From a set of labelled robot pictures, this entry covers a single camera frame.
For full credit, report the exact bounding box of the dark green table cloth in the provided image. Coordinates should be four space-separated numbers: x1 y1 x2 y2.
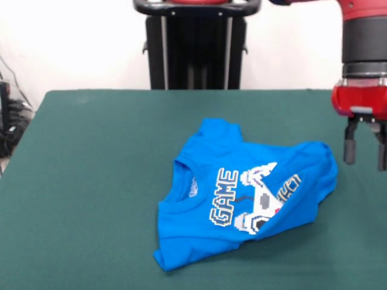
0 89 387 290

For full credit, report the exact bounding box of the black cable tangle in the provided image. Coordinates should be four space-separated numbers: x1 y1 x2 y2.
0 99 35 158

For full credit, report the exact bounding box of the black electronics box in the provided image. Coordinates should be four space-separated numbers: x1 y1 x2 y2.
0 80 13 132

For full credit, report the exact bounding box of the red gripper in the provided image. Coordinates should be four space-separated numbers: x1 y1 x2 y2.
331 77 387 172

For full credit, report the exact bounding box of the thin grey cable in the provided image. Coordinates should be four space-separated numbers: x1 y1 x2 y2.
0 55 33 109

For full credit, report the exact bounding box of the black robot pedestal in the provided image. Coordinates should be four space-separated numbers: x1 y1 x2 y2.
132 0 261 91

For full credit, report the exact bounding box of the blue t-shirt with white print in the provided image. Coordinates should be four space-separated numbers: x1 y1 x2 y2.
152 117 339 272

